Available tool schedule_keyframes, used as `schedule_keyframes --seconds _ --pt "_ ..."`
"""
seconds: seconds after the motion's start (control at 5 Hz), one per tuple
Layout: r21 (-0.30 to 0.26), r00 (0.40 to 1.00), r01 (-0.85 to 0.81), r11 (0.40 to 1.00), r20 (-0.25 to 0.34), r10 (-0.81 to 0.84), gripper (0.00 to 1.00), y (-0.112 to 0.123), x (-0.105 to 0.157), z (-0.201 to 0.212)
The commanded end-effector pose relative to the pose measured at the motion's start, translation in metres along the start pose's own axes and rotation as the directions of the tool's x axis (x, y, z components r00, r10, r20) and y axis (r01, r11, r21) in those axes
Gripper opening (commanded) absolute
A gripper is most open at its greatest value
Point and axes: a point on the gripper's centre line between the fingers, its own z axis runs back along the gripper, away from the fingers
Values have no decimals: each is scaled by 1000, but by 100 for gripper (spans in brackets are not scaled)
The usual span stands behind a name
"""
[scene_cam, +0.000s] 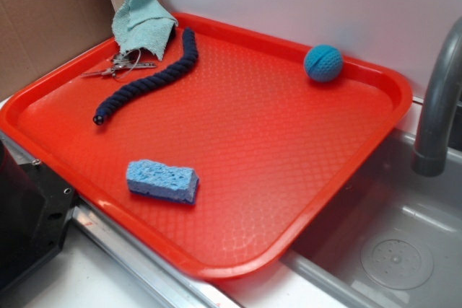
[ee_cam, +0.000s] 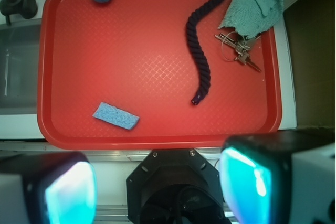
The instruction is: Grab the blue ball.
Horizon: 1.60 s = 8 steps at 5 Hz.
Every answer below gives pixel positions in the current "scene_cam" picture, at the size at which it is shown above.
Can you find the grey plastic sink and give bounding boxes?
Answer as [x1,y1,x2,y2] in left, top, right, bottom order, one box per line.
[222,131,461,307]

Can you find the teal cloth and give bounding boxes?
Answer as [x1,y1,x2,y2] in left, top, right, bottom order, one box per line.
[112,0,178,61]

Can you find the brown cardboard panel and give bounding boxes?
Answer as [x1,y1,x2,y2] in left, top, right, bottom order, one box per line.
[1,0,114,100]

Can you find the sink drain cover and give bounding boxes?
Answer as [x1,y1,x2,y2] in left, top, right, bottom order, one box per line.
[360,231,434,290]

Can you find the red plastic tray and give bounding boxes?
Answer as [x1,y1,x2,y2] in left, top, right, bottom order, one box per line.
[1,14,412,281]

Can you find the dark blue twisted rope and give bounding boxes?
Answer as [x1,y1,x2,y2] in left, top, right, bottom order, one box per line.
[92,27,199,127]

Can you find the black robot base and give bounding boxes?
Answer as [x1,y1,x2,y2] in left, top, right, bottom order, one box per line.
[1,144,77,294]

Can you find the grey faucet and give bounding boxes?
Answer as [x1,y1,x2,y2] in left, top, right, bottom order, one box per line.
[411,19,461,177]

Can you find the blue dimpled ball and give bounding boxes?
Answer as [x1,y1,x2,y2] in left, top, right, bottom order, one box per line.
[303,45,344,83]

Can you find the silver keys on ring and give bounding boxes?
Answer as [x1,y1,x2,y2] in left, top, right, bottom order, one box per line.
[80,49,157,79]

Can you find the blue sponge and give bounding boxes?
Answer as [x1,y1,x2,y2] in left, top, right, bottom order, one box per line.
[126,159,199,205]

